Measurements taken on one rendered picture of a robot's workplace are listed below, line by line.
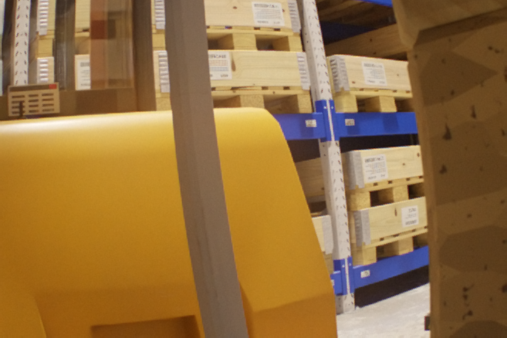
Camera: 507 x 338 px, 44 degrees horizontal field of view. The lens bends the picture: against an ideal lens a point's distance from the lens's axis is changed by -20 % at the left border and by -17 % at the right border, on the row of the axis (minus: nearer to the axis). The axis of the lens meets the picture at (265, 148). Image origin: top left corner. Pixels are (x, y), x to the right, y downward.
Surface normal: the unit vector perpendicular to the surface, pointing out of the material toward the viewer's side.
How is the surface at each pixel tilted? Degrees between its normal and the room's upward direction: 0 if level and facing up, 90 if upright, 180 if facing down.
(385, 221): 90
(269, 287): 74
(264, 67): 90
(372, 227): 90
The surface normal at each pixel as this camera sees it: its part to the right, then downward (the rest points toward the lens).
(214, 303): 0.02, -0.09
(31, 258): 0.55, -0.41
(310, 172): -0.78, 0.05
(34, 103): 0.61, -0.15
